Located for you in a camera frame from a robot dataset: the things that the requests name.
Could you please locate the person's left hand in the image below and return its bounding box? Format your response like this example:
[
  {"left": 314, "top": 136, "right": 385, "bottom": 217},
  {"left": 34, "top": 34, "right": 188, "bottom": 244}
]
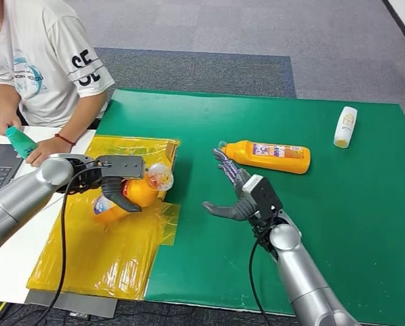
[{"left": 26, "top": 136, "right": 72, "bottom": 168}]

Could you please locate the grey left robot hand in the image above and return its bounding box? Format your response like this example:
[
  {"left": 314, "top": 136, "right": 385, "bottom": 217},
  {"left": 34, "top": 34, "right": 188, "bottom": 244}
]
[{"left": 100, "top": 177, "right": 142, "bottom": 214}]

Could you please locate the person's right hand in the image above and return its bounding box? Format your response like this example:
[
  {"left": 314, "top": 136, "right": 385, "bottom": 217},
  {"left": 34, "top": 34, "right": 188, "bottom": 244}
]
[{"left": 0, "top": 110, "right": 22, "bottom": 137}]

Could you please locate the teal plastic bottle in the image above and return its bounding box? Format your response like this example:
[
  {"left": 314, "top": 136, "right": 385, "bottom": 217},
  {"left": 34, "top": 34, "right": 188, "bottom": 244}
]
[{"left": 5, "top": 126, "right": 39, "bottom": 160}]

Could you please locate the orange detergent bottle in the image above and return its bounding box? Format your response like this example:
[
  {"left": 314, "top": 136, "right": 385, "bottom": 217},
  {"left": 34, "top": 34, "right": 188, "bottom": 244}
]
[
  {"left": 93, "top": 162, "right": 175, "bottom": 225},
  {"left": 218, "top": 139, "right": 311, "bottom": 175}
]

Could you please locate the small white bottle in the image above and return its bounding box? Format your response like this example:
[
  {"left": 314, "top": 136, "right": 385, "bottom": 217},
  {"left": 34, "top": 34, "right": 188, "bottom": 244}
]
[{"left": 333, "top": 106, "right": 358, "bottom": 149}]

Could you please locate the yellow film-wrapped cardboard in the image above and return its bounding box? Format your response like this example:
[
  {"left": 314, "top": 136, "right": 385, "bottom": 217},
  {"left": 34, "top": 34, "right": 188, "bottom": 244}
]
[{"left": 26, "top": 134, "right": 182, "bottom": 302}]

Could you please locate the person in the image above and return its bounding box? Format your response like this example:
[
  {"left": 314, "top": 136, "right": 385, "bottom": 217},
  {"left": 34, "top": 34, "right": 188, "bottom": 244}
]
[{"left": 0, "top": 0, "right": 115, "bottom": 168}]

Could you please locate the grey board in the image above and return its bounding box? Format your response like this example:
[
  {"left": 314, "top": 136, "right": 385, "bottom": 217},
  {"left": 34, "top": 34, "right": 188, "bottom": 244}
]
[{"left": 25, "top": 290, "right": 118, "bottom": 319}]

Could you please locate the green table mat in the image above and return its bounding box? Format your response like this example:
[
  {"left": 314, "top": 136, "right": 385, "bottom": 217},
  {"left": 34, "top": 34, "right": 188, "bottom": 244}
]
[{"left": 96, "top": 88, "right": 405, "bottom": 326}]

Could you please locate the red bracelet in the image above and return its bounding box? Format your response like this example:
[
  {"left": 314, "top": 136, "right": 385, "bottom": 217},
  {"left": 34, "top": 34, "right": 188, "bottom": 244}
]
[{"left": 54, "top": 132, "right": 76, "bottom": 147}]

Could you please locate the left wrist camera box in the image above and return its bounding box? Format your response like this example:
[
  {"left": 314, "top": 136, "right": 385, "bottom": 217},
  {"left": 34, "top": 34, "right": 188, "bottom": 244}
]
[{"left": 96, "top": 155, "right": 145, "bottom": 181}]

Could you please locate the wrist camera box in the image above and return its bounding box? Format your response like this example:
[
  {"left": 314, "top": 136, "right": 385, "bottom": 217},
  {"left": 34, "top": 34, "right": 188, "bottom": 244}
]
[
  {"left": 96, "top": 155, "right": 145, "bottom": 181},
  {"left": 242, "top": 174, "right": 283, "bottom": 221}
]

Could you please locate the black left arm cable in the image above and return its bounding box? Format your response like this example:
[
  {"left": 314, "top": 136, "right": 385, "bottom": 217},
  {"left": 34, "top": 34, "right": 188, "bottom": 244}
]
[{"left": 29, "top": 166, "right": 102, "bottom": 326}]

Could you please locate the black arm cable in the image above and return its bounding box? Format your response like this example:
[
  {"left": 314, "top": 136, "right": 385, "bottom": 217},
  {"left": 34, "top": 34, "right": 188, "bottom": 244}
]
[
  {"left": 249, "top": 238, "right": 274, "bottom": 326},
  {"left": 29, "top": 166, "right": 102, "bottom": 326}
]

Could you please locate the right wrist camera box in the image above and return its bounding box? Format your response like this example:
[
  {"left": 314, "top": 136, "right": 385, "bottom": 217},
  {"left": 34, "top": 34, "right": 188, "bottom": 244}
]
[{"left": 242, "top": 174, "right": 283, "bottom": 221}]

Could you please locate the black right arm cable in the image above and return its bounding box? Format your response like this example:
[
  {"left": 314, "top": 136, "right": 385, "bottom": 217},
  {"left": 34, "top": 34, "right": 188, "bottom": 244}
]
[{"left": 249, "top": 238, "right": 274, "bottom": 326}]

